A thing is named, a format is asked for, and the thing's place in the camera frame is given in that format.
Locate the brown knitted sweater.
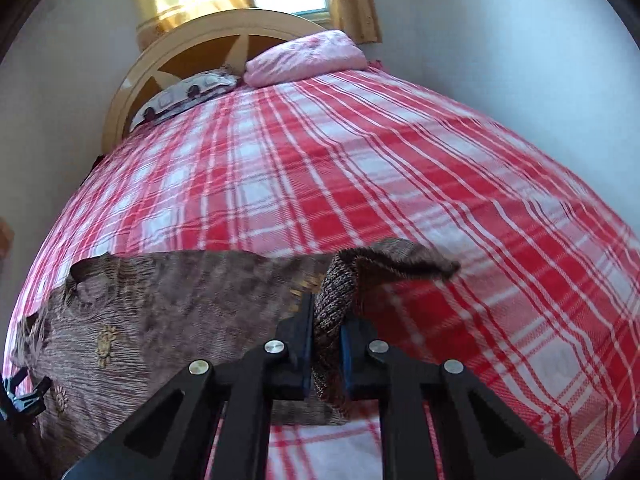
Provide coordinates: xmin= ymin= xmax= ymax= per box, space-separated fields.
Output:
xmin=8 ymin=237 xmax=461 ymax=427

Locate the red plaid bed sheet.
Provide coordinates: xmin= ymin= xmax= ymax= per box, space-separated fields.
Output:
xmin=12 ymin=68 xmax=639 ymax=479

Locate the cream wooden headboard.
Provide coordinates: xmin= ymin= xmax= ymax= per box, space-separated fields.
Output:
xmin=101 ymin=9 xmax=323 ymax=154

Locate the pink pillow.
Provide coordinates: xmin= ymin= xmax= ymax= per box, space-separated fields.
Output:
xmin=243 ymin=30 xmax=369 ymax=88

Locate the grey patterned pillow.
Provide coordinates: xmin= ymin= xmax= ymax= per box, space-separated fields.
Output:
xmin=129 ymin=67 xmax=241 ymax=132

